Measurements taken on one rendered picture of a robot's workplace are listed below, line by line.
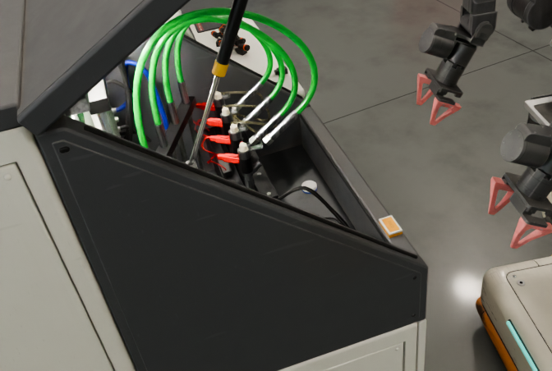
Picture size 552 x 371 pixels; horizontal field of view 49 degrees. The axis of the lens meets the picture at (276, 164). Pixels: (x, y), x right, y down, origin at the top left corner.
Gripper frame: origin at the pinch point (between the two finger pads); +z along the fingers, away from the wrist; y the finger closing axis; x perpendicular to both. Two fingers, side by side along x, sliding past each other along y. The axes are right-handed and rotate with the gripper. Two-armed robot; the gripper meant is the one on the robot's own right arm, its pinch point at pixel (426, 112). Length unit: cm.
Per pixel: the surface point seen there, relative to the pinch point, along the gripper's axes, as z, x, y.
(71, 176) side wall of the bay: -2, -80, 54
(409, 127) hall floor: 70, 82, -131
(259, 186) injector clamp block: 21.6, -38.9, 15.1
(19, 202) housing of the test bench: 3, -86, 55
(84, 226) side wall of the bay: 7, -77, 54
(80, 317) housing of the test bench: 25, -74, 55
